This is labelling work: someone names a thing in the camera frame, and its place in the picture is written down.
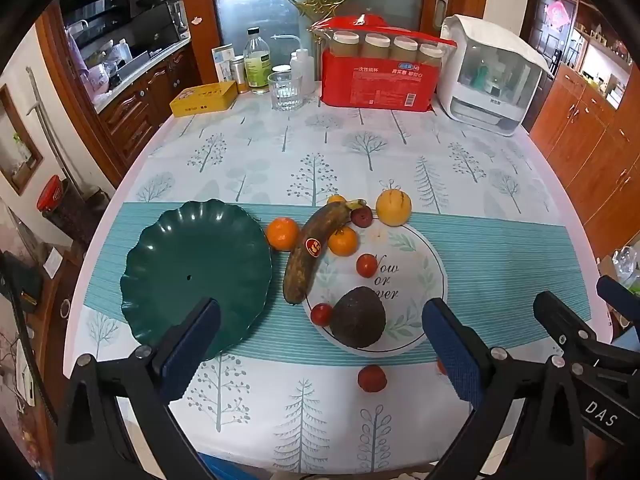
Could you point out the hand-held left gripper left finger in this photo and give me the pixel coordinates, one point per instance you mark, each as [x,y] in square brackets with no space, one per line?
[192,345]

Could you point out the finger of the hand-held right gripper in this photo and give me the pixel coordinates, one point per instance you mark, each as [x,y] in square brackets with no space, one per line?
[562,320]
[620,297]

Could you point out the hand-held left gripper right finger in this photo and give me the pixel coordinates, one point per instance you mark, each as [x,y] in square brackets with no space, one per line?
[450,345]

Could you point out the red cherry tomato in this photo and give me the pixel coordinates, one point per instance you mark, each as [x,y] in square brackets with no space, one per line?
[321,313]
[371,378]
[440,366]
[366,265]

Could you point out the dark green scalloped plate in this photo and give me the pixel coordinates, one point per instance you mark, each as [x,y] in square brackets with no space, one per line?
[195,265]

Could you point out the dark avocado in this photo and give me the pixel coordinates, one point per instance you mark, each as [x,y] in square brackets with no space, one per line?
[357,317]

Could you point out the large orange mandarin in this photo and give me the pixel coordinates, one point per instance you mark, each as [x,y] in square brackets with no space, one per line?
[282,233]

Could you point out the brown overripe banana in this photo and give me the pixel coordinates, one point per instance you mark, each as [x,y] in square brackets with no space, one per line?
[305,255]

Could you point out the small orange kumquat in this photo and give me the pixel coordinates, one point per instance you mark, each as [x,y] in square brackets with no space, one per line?
[336,199]
[343,241]

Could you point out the yellow round citrus fruit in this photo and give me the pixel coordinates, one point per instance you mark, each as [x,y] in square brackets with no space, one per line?
[393,206]

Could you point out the wooden sideboard cabinet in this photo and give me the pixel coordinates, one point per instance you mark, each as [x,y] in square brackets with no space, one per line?
[585,145]

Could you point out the dark red jujube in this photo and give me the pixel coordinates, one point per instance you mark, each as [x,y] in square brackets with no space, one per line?
[360,216]

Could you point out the dark woven basket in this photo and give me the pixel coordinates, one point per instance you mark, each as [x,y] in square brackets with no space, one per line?
[75,217]

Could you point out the red lid container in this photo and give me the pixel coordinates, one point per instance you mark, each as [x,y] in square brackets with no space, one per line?
[50,192]

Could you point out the tree print tablecloth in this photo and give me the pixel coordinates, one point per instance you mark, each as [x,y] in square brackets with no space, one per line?
[310,160]

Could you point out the yellow tin box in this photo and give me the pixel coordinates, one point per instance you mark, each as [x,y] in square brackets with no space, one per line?
[202,99]

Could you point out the wooden kitchen cabinet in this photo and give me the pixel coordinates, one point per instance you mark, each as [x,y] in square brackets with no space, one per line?
[150,100]

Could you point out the white countertop appliance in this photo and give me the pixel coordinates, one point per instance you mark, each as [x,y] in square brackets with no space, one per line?
[492,75]

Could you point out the clear drinking glass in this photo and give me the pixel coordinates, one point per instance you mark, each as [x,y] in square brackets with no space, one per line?
[285,91]

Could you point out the red paper cup package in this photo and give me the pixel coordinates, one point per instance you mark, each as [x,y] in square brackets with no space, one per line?
[375,82]

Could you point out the small gold can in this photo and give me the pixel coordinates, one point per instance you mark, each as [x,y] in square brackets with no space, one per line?
[238,74]

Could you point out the white and blue carton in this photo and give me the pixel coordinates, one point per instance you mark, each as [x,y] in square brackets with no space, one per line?
[222,62]

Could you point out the glass bottle green label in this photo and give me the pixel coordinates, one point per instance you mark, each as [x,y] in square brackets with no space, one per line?
[257,67]

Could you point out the white squeeze bottle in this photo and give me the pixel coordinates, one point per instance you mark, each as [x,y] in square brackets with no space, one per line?
[302,70]

